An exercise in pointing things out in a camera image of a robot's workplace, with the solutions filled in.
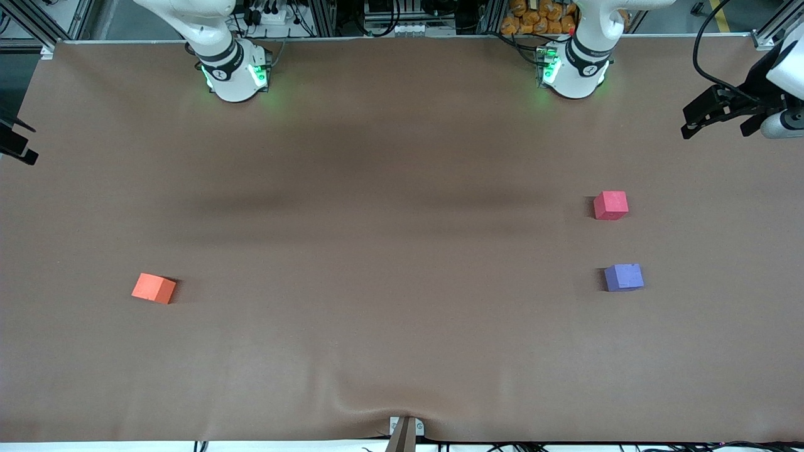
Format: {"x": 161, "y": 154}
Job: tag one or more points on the table edge clamp bar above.
{"x": 405, "y": 436}

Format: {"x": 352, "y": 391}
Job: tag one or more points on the white power strip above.
{"x": 270, "y": 16}

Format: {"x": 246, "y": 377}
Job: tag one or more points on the aluminium frame profile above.
{"x": 321, "y": 17}
{"x": 490, "y": 16}
{"x": 34, "y": 28}
{"x": 776, "y": 25}

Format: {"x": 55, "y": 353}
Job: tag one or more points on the red foam block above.
{"x": 610, "y": 205}

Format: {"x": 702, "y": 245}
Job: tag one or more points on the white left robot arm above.
{"x": 581, "y": 69}

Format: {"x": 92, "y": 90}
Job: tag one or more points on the purple foam block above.
{"x": 623, "y": 277}

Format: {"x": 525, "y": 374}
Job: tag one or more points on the smooth table cover mat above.
{"x": 402, "y": 188}

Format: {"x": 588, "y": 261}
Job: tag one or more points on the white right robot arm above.
{"x": 229, "y": 75}

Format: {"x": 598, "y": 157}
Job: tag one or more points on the white connector strip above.
{"x": 414, "y": 28}

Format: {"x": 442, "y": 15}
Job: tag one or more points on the orange foam block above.
{"x": 152, "y": 288}

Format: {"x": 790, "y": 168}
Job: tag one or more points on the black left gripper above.
{"x": 755, "y": 92}

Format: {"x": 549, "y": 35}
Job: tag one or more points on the pile of orange objects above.
{"x": 534, "y": 19}

